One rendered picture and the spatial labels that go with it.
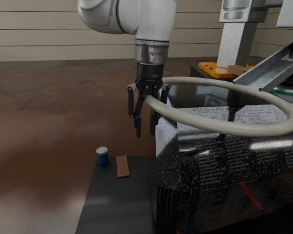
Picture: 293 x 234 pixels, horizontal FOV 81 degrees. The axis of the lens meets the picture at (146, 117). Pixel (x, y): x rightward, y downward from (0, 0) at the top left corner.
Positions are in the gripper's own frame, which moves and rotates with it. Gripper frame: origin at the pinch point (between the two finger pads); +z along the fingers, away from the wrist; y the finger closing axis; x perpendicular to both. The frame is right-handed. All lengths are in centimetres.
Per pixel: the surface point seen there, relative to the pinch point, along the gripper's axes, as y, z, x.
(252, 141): 46.1, 9.7, -4.6
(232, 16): 95, -44, 81
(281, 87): 78, -7, 13
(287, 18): 72, -38, 19
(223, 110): 37.8, 0.2, 7.3
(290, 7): 72, -42, 20
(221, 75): 88, 0, 68
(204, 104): 31.8, -0.8, 12.8
